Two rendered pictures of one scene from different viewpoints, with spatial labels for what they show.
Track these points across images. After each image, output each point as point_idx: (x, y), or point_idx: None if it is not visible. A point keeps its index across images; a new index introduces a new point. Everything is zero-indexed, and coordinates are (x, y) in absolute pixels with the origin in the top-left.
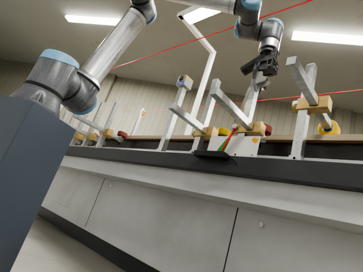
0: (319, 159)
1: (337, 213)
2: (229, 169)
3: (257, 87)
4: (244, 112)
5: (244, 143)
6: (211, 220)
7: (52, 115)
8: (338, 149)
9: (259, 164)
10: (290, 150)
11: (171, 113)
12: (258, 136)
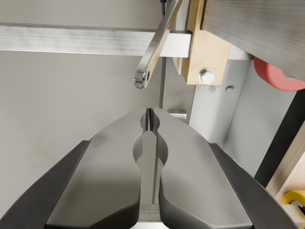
0: (265, 148)
1: None
2: (166, 7)
3: (154, 134)
4: (222, 4)
5: (180, 29)
6: None
7: None
8: (266, 186)
9: (163, 67)
10: (304, 107)
11: None
12: (179, 69)
